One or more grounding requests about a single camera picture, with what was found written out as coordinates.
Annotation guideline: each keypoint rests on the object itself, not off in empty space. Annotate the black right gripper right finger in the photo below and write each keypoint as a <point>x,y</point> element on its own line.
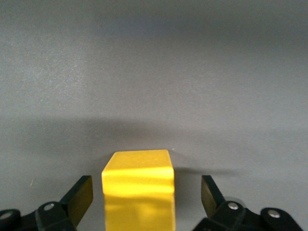
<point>210,195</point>

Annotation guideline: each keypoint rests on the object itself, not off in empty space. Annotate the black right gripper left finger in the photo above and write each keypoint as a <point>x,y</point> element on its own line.
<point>79,199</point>

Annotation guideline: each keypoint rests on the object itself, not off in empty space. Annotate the yellow cube block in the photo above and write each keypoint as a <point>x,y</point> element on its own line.
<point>138,192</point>

